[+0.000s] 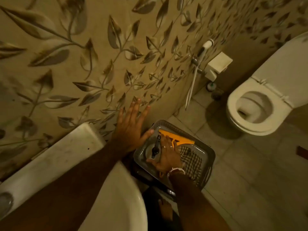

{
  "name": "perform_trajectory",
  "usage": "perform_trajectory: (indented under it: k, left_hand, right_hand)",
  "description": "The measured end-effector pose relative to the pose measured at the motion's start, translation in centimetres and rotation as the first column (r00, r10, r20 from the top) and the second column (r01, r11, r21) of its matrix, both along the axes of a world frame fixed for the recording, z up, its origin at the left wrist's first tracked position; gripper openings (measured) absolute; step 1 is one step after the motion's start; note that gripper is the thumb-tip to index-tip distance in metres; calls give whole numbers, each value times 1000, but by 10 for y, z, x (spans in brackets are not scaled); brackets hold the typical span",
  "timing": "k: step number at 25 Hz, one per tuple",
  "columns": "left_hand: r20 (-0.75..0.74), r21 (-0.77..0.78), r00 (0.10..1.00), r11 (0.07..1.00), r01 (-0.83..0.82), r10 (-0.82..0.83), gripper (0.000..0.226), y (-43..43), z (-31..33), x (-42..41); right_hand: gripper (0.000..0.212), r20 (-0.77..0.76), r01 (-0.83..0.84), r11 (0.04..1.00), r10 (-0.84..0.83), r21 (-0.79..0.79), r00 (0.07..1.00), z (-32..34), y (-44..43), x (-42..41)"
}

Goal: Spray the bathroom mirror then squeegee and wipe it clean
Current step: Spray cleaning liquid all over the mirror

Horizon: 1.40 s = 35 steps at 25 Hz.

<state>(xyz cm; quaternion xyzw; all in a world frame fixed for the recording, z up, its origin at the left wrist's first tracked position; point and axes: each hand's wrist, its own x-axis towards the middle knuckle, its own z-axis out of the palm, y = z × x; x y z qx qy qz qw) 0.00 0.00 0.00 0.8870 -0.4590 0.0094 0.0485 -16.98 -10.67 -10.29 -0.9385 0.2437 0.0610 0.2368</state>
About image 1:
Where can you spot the person's right forearm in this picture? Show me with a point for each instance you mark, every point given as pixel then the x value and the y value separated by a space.
pixel 195 204

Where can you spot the white toilet paper holder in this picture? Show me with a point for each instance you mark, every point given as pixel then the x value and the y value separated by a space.
pixel 217 63

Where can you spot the toilet brush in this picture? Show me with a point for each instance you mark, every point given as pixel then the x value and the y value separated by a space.
pixel 211 87

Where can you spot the dark square floor drain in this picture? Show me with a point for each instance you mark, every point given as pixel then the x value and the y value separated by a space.
pixel 302 152

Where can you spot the orange plastic squeegee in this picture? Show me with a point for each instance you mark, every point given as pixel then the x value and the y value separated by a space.
pixel 179 139

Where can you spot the person's right hand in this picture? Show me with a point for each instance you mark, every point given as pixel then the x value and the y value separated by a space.
pixel 168 158

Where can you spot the person's left forearm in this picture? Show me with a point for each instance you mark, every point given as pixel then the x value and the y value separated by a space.
pixel 72 194

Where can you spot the white spray bottle black trigger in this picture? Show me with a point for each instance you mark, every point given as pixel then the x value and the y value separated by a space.
pixel 156 147

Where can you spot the person's bare foot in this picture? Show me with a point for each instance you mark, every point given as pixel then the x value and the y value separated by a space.
pixel 165 209

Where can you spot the checkered cloth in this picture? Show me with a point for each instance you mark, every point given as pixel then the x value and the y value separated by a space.
pixel 192 163

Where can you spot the grey plastic tray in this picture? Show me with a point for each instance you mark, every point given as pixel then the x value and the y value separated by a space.
pixel 204 151

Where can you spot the person's left hand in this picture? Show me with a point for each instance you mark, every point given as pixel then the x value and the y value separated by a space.
pixel 128 134

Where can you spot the white ceramic sink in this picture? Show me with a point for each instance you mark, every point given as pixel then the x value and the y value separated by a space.
pixel 113 209

